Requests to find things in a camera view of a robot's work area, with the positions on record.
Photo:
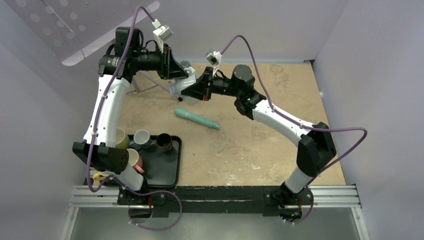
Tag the teal toy microphone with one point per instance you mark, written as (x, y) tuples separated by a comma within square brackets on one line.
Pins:
[(185, 114)]

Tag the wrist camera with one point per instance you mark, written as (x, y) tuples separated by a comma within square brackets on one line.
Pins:
[(161, 34), (214, 58)]

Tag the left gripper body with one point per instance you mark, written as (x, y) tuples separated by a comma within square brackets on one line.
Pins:
[(166, 57)]

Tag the brown mug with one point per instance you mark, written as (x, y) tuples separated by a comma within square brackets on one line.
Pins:
[(164, 142)]

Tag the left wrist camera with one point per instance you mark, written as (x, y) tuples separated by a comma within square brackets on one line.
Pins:
[(161, 34)]

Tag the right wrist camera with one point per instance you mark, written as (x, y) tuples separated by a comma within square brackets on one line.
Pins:
[(214, 58)]

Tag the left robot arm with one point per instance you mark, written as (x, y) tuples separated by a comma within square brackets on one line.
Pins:
[(122, 60)]

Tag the pink mug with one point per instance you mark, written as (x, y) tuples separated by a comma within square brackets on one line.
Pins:
[(135, 160)]

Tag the blue-grey mug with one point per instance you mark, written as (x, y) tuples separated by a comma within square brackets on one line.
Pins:
[(141, 140)]

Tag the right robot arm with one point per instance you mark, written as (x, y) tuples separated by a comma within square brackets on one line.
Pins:
[(315, 145)]

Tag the aluminium frame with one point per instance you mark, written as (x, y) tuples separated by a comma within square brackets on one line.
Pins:
[(325, 196)]

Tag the green mug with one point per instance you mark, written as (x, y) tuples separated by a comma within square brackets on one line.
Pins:
[(122, 139)]

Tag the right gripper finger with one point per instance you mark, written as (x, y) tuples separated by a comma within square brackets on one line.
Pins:
[(203, 79), (195, 91)]

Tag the black tray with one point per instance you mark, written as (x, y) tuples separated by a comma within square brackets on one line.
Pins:
[(161, 169)]

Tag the dark teal cup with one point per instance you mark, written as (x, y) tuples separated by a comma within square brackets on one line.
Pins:
[(184, 64)]

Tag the perforated light panel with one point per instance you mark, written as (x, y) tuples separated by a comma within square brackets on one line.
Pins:
[(75, 29)]

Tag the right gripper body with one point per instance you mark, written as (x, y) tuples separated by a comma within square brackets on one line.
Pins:
[(208, 91)]

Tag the light grey mug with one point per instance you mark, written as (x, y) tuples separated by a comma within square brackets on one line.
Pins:
[(176, 88)]

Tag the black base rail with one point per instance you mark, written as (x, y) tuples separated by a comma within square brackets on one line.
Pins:
[(266, 200)]

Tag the yellow mug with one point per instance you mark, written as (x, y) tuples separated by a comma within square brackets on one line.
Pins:
[(98, 177)]

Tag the white metronome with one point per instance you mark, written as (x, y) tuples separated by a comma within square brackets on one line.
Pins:
[(192, 101)]

